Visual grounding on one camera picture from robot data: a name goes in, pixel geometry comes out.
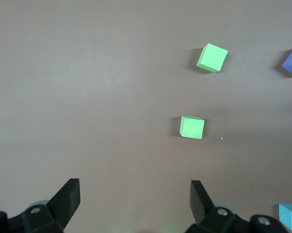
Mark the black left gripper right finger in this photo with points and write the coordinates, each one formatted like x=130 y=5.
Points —
x=201 y=204

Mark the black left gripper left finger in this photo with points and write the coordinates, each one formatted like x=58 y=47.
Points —
x=63 y=201

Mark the green foam cube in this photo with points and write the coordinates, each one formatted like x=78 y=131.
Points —
x=212 y=58
x=192 y=127

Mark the light blue foam cube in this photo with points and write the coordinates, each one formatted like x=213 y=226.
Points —
x=291 y=216

